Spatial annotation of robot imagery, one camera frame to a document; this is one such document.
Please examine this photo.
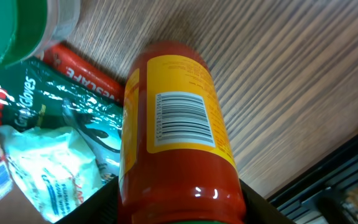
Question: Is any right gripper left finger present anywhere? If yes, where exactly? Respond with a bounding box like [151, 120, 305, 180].
[55, 177, 118, 224]

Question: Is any light green tissue packet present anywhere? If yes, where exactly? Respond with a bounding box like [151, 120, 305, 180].
[0, 125, 103, 223]

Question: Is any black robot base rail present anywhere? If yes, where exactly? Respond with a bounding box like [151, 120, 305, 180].
[268, 134, 358, 223]

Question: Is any green 3M gloves package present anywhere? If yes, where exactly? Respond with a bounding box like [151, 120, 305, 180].
[0, 57, 123, 182]

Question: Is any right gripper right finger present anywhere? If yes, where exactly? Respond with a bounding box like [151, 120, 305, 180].
[240, 180, 295, 224]

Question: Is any green lid white jar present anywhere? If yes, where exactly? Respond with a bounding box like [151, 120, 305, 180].
[0, 0, 81, 68]

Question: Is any red stick sachet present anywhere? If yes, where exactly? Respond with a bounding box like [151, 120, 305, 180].
[39, 44, 124, 105]

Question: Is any green cap sauce bottle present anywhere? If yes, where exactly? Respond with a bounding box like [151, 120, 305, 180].
[117, 41, 246, 223]

